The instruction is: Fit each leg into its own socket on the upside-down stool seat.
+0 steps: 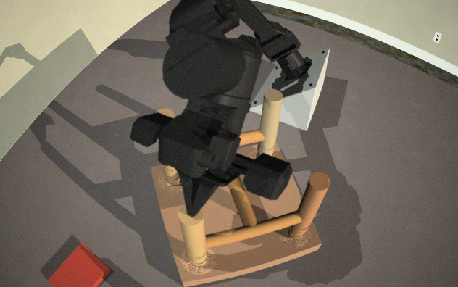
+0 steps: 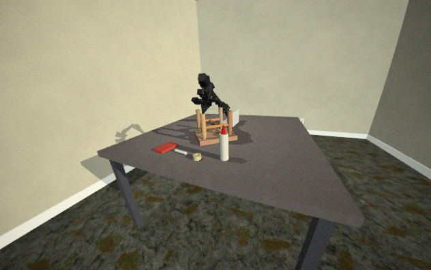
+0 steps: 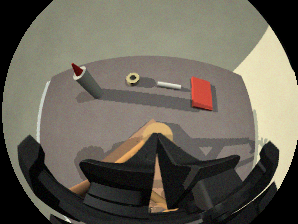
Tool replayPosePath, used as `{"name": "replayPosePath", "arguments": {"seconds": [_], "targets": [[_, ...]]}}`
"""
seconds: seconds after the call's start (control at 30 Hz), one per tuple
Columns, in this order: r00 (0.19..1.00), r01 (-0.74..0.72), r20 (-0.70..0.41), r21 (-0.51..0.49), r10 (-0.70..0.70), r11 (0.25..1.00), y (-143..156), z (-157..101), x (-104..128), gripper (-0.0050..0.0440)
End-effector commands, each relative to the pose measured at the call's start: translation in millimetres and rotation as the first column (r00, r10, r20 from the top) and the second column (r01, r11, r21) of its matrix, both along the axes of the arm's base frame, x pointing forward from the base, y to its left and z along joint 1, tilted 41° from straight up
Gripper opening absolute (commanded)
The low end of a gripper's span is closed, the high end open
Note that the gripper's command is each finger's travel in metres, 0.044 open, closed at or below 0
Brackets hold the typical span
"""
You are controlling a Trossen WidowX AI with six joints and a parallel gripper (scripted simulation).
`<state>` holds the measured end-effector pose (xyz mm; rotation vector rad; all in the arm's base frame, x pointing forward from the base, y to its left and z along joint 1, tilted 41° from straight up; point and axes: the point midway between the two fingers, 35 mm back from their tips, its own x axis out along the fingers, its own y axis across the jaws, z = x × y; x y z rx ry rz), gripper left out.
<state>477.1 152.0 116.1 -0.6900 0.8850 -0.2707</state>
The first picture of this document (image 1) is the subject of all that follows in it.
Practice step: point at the tan wooden stool seat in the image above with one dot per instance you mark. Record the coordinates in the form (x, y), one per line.
(220, 213)

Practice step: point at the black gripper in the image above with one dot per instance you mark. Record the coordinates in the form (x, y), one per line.
(265, 176)

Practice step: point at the tan wooden stool leg frame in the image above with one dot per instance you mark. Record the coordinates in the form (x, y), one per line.
(193, 227)

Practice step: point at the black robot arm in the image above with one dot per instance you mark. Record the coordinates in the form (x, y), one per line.
(197, 66)

